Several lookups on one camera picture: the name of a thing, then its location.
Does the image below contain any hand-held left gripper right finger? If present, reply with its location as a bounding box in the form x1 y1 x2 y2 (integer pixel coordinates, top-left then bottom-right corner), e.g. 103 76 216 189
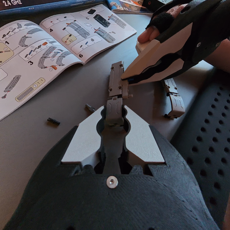
118 105 166 174

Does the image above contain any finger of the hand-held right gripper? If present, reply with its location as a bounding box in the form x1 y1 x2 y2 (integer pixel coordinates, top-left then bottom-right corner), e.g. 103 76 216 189
128 54 186 85
121 24 194 80

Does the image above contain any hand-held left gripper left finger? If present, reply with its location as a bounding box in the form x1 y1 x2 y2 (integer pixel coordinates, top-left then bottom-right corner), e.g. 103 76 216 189
61 106 106 173

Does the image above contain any grey block assembly orange connector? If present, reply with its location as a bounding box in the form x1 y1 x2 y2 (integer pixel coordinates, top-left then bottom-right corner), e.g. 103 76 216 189
106 61 134 127

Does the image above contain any person's right forearm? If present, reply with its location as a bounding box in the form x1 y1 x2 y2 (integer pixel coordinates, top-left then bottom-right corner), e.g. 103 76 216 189
204 39 230 71

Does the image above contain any grey desk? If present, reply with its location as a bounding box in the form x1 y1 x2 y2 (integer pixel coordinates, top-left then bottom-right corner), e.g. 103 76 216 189
0 9 214 230

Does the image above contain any person's right hand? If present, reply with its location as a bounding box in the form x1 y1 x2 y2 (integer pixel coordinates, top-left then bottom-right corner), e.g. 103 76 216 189
137 27 161 44

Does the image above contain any grey panel block assembly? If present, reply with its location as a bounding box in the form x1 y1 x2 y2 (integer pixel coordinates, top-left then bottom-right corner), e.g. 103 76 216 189
161 78 186 119

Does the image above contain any colourful leaflet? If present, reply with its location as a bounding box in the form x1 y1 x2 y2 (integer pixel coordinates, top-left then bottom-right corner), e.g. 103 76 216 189
106 0 154 15

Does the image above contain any black perforated chair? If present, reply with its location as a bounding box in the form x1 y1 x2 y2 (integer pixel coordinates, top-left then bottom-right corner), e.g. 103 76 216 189
170 68 230 230

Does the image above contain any white instruction booklet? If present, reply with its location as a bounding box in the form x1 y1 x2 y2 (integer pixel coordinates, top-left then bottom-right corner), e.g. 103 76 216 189
0 4 137 121

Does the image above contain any blue robot kit box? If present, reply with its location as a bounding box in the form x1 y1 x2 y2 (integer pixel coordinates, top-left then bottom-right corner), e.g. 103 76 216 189
0 0 106 15

